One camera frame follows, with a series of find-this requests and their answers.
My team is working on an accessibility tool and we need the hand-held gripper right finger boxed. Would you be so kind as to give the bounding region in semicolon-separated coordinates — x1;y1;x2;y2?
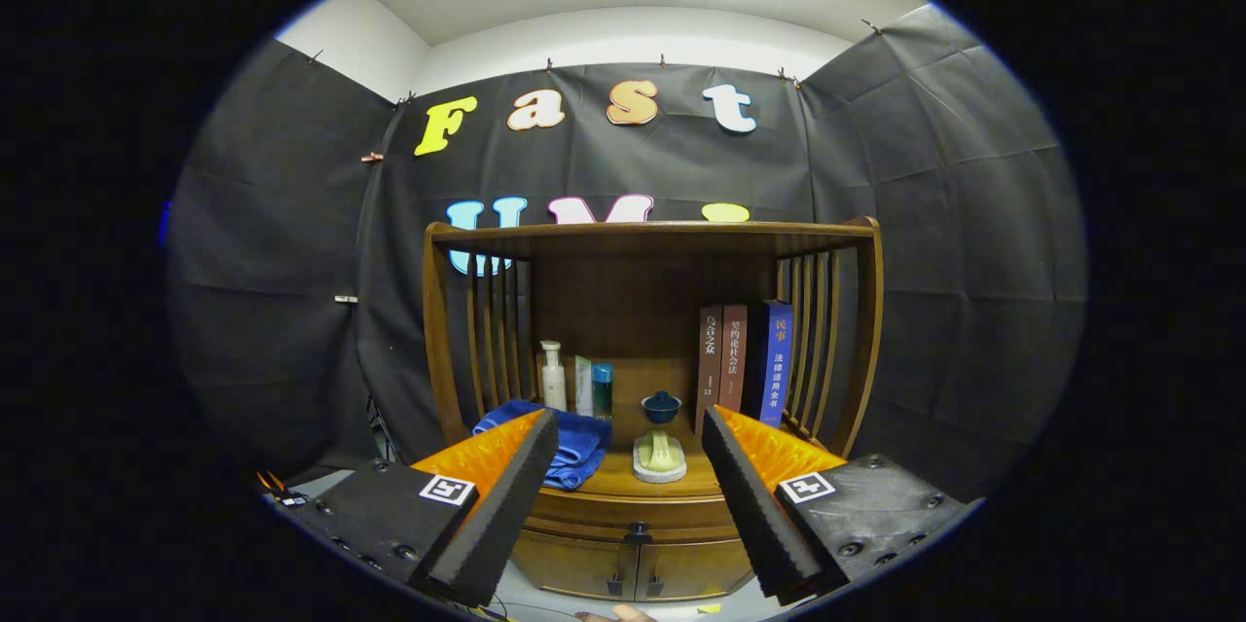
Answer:
701;406;979;608

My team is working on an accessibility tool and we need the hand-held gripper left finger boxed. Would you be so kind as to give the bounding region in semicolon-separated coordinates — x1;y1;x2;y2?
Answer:
275;408;561;608

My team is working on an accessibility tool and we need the wooden drawer with dark knob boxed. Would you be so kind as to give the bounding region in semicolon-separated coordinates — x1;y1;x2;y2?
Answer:
526;484;741;545

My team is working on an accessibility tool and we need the pale green holder white base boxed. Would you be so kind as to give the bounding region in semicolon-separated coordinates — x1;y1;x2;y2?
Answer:
633;429;688;485

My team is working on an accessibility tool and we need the wooden cabinet door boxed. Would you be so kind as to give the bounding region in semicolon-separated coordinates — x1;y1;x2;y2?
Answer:
633;539;755;599
511;530;639;602

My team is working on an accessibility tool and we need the wooden countertop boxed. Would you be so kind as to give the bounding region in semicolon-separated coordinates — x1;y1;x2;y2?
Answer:
467;408;838;498

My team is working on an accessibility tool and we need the wooden cabinet with slatted sides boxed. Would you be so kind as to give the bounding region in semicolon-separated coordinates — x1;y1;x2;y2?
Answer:
423;216;885;604

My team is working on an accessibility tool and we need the blue folded towel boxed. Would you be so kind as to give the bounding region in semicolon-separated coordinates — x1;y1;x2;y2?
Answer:
472;398;614;492

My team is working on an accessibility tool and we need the white pump bottle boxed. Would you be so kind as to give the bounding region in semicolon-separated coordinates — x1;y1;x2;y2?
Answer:
540;340;568;412

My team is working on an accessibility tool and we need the blue book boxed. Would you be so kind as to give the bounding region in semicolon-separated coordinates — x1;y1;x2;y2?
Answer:
748;299;794;428

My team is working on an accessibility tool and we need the dark brown book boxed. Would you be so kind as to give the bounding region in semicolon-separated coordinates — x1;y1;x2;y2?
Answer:
696;306;724;433

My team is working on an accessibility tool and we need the black backdrop cloth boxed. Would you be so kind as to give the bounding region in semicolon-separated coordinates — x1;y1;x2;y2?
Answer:
164;4;1088;506

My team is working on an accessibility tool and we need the black box with orange wires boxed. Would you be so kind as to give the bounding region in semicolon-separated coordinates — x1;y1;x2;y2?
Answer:
255;471;311;508

